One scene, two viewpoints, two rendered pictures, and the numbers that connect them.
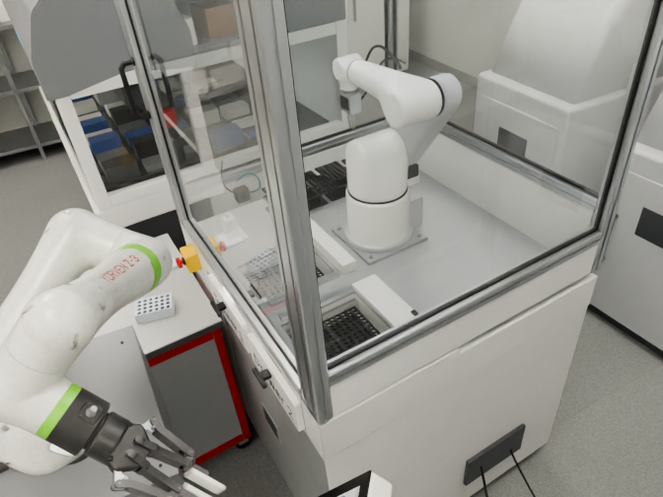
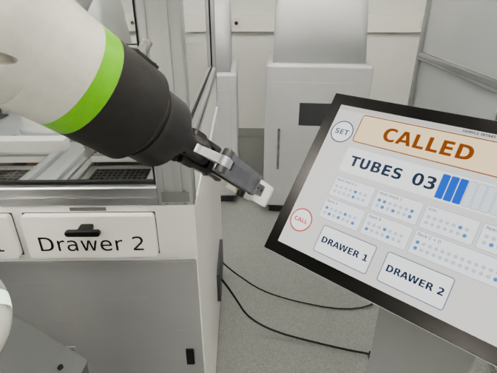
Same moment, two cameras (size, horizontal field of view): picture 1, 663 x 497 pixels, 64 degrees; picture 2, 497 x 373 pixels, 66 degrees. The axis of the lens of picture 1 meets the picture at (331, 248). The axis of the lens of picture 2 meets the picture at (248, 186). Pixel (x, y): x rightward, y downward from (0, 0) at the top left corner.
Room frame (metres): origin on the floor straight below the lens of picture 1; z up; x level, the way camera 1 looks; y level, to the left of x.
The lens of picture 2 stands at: (0.29, 0.68, 1.36)
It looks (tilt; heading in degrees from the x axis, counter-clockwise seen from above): 26 degrees down; 297
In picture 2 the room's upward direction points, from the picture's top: straight up
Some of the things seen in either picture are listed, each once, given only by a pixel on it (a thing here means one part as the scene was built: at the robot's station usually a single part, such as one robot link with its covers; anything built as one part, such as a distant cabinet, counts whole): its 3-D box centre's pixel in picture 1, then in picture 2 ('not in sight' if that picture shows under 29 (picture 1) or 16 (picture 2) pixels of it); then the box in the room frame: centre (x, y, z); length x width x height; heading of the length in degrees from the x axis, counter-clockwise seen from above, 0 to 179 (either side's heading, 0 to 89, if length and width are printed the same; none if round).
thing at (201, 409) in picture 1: (144, 373); not in sight; (1.43, 0.79, 0.38); 0.62 x 0.58 x 0.76; 28
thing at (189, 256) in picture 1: (189, 258); not in sight; (1.49, 0.50, 0.88); 0.07 x 0.05 x 0.07; 28
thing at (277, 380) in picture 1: (274, 379); (91, 235); (0.93, 0.18, 0.87); 0.29 x 0.02 x 0.11; 28
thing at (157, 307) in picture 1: (154, 308); not in sight; (1.36, 0.62, 0.78); 0.12 x 0.08 x 0.04; 102
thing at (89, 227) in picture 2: (263, 376); (84, 229); (0.92, 0.21, 0.91); 0.07 x 0.04 x 0.01; 28
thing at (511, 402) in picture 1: (372, 356); (86, 269); (1.39, -0.12, 0.40); 1.03 x 0.95 x 0.80; 28
